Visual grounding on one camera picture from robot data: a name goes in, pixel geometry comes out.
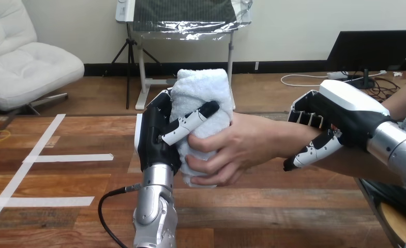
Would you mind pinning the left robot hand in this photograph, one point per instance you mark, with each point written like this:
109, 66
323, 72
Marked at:
154, 137

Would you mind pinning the person's hand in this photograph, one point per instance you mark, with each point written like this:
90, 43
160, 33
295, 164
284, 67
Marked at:
250, 143

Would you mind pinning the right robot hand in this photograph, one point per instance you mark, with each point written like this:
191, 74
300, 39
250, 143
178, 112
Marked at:
346, 113

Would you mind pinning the white towel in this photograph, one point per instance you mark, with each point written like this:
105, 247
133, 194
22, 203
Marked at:
199, 92

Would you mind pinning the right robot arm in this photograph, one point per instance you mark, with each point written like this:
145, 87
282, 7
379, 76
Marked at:
398, 150

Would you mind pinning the person's forearm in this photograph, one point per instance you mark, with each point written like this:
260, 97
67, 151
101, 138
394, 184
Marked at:
357, 164

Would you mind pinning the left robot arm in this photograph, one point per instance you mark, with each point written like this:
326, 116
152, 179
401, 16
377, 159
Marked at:
154, 205

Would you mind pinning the white power strip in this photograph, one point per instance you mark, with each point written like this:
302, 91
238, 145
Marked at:
337, 75

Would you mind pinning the dark screen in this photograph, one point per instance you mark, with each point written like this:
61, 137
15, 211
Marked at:
370, 49

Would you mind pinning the white desk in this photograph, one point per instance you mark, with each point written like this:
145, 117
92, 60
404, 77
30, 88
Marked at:
142, 68

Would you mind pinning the black tripod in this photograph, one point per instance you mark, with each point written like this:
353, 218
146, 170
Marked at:
129, 51

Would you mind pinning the white cushioned chair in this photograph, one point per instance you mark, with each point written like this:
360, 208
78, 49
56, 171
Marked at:
24, 68

